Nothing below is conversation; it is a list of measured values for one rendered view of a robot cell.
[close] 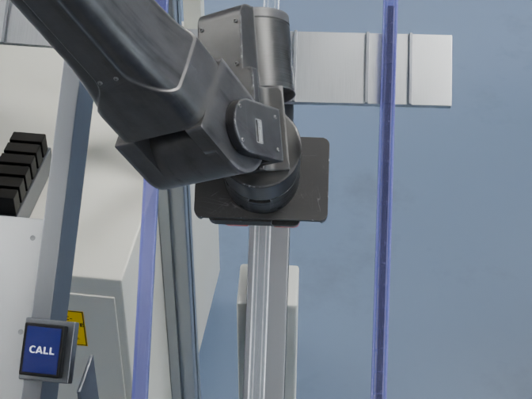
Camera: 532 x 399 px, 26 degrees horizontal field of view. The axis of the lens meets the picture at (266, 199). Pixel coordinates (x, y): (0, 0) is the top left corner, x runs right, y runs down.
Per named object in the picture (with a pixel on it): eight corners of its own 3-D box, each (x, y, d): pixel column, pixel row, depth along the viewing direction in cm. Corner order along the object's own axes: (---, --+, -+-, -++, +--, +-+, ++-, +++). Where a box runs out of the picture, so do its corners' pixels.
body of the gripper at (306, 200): (199, 138, 91) (191, 115, 83) (328, 142, 90) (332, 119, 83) (195, 220, 89) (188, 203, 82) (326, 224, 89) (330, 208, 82)
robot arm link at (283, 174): (219, 188, 76) (305, 181, 76) (212, 88, 78) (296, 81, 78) (225, 206, 83) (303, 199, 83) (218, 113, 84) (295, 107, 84)
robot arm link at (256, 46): (126, 173, 75) (237, 149, 70) (115, 5, 77) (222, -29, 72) (228, 194, 85) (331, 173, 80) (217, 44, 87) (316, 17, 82)
